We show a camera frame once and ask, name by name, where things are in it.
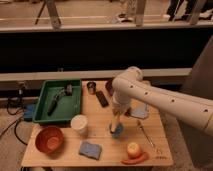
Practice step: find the red orange bowl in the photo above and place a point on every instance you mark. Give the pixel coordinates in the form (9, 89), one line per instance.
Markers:
(49, 139)

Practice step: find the blue box on floor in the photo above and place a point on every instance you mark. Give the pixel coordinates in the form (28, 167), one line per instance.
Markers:
(29, 112)

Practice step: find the white plastic cup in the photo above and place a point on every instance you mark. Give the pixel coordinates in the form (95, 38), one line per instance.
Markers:
(79, 123)

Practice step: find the yellow banana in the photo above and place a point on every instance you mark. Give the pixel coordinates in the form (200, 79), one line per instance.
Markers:
(114, 123)

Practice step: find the yellow red apple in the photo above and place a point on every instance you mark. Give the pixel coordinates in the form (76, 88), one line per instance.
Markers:
(133, 150)

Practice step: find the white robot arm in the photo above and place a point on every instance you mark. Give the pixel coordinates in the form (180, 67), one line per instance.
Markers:
(128, 85)

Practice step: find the blue sponge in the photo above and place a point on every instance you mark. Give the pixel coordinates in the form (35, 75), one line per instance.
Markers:
(90, 150)

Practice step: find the blue plastic cup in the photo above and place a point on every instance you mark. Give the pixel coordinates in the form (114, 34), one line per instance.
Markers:
(119, 129)

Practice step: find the black remote control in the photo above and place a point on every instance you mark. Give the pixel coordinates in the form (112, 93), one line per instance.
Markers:
(102, 99)

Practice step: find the bunch of dark grapes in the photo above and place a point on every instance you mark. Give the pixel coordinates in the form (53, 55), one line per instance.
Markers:
(128, 112)

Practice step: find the black handled brush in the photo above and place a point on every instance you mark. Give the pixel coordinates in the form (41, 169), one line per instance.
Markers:
(65, 91)

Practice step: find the purple bowl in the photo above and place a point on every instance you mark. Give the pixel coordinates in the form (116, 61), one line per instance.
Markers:
(109, 87)

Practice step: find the metal fork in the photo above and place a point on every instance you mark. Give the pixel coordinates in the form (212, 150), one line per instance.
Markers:
(146, 135)

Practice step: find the green plastic tray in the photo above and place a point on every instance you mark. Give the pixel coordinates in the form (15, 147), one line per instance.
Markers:
(67, 107)

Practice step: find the small metal cup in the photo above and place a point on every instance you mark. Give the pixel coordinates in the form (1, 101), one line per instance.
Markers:
(91, 86)

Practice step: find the grey blue cloth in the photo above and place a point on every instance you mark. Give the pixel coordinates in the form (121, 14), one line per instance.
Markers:
(140, 112)

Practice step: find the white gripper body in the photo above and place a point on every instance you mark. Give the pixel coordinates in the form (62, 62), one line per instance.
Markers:
(119, 109)

